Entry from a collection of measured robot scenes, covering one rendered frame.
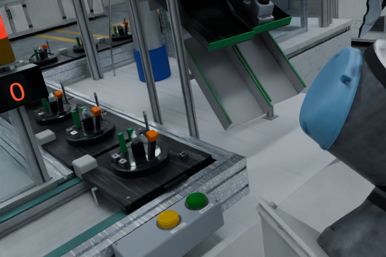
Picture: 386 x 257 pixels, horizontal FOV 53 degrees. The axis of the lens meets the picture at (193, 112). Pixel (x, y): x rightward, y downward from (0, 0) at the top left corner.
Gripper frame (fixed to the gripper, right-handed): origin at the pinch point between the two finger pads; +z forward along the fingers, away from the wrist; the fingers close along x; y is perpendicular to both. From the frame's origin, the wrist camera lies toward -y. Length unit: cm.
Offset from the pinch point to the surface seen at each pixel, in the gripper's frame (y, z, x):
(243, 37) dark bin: -11.5, 15.5, -9.8
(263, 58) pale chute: -31.6, 16.0, -2.2
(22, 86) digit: 11, 54, -34
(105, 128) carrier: -17, 60, -20
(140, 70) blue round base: -92, 60, -37
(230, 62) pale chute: -23.6, 22.9, -7.9
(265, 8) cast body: -18.2, 6.8, -11.2
